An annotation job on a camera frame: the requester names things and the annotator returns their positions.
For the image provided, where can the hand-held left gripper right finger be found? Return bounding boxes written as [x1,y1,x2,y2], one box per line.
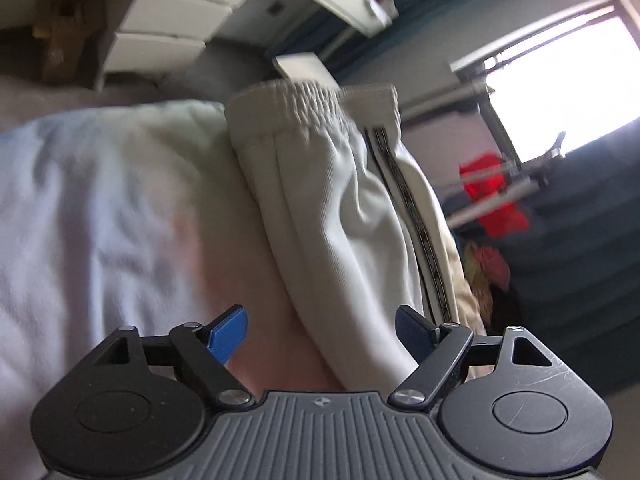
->
[389,305,558,408]

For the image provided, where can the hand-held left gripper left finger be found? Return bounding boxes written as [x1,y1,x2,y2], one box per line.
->
[92,305,254,409]

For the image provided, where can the cream pants with striped trim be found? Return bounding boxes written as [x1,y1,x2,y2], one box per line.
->
[225,81,490,395]

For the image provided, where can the pink cloth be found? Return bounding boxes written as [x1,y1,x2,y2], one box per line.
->
[462,241,512,307]

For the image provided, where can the garment steamer stand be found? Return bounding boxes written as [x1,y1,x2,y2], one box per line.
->
[444,131,569,232]

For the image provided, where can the red cloth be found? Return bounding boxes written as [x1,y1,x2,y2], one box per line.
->
[459,154,532,239]

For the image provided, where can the pink and white bed blanket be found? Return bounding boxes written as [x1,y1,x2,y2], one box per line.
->
[0,100,351,397]

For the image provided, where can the wide blue curtain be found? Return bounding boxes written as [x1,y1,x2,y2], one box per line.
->
[440,125,640,397]

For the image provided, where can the black curved bar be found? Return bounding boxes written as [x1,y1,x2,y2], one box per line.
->
[477,95,522,167]

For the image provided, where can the small white side table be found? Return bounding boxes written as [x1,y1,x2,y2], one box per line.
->
[272,51,342,94]

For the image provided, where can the window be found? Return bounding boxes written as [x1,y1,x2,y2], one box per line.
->
[449,0,640,167]

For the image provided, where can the white dressing table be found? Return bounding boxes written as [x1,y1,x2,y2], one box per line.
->
[100,0,397,92]

